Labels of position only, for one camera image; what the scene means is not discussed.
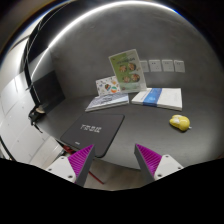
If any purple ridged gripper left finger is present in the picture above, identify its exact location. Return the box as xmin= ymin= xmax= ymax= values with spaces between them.
xmin=46 ymin=143 xmax=96 ymax=188

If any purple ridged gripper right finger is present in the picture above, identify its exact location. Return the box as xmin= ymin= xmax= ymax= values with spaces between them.
xmin=134 ymin=143 xmax=184 ymax=186

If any black mouse pad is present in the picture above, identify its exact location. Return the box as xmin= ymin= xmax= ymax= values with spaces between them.
xmin=60 ymin=113 xmax=124 ymax=158

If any yellow computer mouse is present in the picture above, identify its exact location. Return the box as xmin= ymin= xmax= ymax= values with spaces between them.
xmin=169 ymin=115 xmax=190 ymax=131

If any black chair with wooden top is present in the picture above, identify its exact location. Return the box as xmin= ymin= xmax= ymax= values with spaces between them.
xmin=28 ymin=107 xmax=45 ymax=132

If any grey patterned book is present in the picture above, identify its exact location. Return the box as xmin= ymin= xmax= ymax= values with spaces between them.
xmin=85 ymin=93 xmax=129 ymax=112

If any white book with blue band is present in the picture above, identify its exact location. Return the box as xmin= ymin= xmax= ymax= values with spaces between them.
xmin=132 ymin=88 xmax=182 ymax=111

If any small colourful card stand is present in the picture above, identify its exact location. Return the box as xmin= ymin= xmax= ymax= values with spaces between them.
xmin=96 ymin=76 xmax=120 ymax=96

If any green food menu stand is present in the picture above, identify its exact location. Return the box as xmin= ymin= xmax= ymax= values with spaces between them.
xmin=109 ymin=49 xmax=147 ymax=93

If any white wall socket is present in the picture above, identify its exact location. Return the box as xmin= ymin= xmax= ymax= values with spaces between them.
xmin=149 ymin=60 xmax=162 ymax=72
xmin=140 ymin=60 xmax=149 ymax=72
xmin=162 ymin=59 xmax=174 ymax=72
xmin=174 ymin=60 xmax=185 ymax=73

